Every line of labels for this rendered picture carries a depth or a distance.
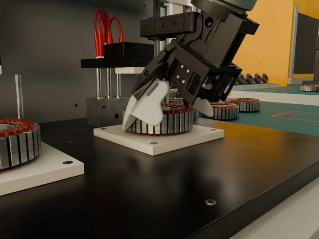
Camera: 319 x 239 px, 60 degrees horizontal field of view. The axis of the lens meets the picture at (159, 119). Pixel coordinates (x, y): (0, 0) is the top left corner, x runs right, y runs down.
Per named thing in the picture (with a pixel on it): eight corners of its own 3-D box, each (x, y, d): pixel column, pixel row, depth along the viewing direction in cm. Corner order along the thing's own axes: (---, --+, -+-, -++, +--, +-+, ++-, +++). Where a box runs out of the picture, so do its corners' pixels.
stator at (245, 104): (267, 110, 90) (267, 98, 89) (248, 113, 82) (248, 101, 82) (237, 106, 98) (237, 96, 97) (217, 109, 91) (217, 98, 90)
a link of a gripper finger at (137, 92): (131, 95, 36) (178, 44, 35) (125, 88, 37) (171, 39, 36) (148, 108, 40) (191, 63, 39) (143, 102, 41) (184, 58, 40)
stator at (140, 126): (207, 129, 44) (208, 106, 43) (152, 141, 37) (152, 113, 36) (162, 120, 52) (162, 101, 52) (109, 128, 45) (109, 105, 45)
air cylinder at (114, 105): (132, 123, 56) (132, 96, 55) (99, 128, 51) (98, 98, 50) (118, 120, 60) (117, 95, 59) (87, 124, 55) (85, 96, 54)
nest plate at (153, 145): (223, 137, 44) (224, 129, 44) (153, 156, 34) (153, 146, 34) (161, 124, 55) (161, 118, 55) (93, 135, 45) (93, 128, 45)
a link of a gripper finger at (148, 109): (129, 147, 35) (180, 93, 34) (107, 118, 38) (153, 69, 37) (141, 152, 37) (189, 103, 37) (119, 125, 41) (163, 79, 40)
